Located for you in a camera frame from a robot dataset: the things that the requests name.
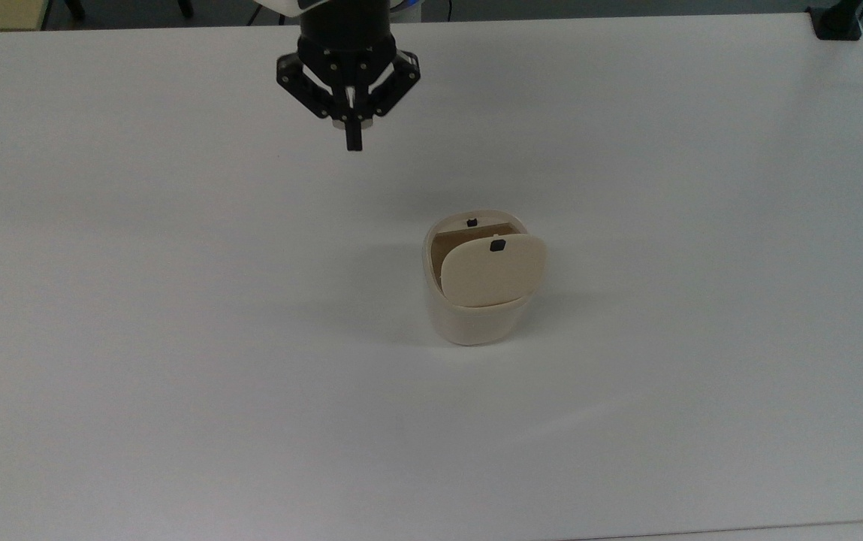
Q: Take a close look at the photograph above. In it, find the cream trash bin lid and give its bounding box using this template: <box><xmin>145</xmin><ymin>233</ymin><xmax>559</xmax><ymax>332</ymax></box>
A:
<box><xmin>440</xmin><ymin>234</ymin><xmax>549</xmax><ymax>308</ymax></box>

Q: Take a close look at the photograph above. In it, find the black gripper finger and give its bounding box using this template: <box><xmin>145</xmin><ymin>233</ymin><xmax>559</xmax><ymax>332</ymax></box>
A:
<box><xmin>276</xmin><ymin>50</ymin><xmax>355</xmax><ymax>152</ymax></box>
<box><xmin>354</xmin><ymin>50</ymin><xmax>422</xmax><ymax>152</ymax></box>

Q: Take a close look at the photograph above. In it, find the black table clamp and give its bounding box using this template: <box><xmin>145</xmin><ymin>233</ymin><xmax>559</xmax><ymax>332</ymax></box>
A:
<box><xmin>807</xmin><ymin>0</ymin><xmax>863</xmax><ymax>41</ymax></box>

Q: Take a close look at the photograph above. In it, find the cream trash bin body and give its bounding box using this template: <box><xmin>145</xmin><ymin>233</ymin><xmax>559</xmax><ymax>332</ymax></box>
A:
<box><xmin>422</xmin><ymin>209</ymin><xmax>546</xmax><ymax>347</ymax></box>

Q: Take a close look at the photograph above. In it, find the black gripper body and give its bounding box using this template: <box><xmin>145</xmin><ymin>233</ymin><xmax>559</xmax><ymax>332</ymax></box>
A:
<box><xmin>297</xmin><ymin>0</ymin><xmax>399</xmax><ymax>128</ymax></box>

